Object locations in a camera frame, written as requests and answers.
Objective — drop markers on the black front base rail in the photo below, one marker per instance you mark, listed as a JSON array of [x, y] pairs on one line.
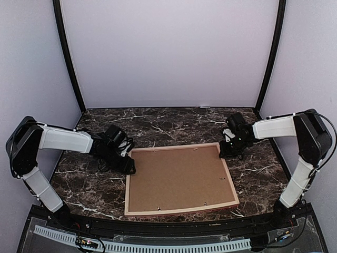
[[254, 227]]

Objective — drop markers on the right black corner post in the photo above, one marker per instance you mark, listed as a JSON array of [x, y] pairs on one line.
[[272, 55]]

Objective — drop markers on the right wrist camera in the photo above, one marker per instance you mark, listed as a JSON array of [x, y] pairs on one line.
[[235, 122]]

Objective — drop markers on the left black corner post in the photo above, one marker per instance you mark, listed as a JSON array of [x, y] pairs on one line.
[[67, 54]]

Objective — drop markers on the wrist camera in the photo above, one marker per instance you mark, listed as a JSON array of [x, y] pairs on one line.
[[116, 137], [235, 122]]

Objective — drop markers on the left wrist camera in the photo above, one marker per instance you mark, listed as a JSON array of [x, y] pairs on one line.
[[116, 137]]

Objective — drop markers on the brown cardboard backing board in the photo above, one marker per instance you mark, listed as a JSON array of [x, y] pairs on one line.
[[179, 179]]

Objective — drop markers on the black corner post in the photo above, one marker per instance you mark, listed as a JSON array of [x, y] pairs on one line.
[[272, 55], [67, 54]]

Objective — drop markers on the pink wooden picture frame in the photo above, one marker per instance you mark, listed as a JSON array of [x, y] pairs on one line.
[[181, 209]]

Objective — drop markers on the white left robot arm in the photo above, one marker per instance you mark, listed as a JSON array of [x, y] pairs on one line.
[[31, 137]]

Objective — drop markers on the white slotted cable duct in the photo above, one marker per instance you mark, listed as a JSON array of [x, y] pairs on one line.
[[145, 244]]

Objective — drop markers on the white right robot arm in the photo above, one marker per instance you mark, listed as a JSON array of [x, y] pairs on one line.
[[315, 144]]

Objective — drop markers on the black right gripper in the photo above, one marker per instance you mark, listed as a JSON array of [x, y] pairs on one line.
[[226, 154]]

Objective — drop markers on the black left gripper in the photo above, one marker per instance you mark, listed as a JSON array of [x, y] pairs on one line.
[[125, 166]]

